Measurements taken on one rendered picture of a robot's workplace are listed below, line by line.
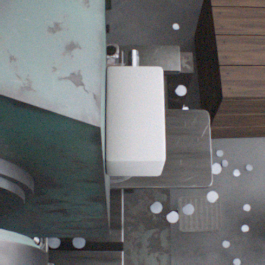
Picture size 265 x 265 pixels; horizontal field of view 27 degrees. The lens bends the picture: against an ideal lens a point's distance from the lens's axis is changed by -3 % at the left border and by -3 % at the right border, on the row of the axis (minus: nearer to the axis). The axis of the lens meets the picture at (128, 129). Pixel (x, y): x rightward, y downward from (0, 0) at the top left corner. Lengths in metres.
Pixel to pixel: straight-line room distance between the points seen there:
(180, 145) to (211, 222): 0.64
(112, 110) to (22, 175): 0.08
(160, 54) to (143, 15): 0.80
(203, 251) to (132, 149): 1.36
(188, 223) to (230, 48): 0.50
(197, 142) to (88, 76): 0.70
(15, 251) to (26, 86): 0.11
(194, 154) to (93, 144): 0.67
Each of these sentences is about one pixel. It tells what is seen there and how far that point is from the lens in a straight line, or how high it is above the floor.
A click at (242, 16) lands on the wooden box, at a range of 1.61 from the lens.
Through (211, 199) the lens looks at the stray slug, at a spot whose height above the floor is 0.65.
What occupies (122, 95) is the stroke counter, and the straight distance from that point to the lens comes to 0.38.
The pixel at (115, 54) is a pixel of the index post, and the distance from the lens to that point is 1.00.
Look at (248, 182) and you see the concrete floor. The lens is 1.79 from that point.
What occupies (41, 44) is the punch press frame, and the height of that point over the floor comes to 1.46.
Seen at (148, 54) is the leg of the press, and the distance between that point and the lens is 1.18.
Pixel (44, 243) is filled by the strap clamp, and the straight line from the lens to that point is 0.95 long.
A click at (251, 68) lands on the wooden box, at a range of 1.53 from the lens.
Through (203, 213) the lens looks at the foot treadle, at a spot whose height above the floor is 0.16.
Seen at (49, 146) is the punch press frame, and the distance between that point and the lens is 0.31.
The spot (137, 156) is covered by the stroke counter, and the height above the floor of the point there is 1.34.
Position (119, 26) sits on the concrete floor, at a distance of 1.95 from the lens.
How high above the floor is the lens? 1.69
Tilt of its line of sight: 71 degrees down
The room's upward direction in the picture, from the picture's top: 4 degrees clockwise
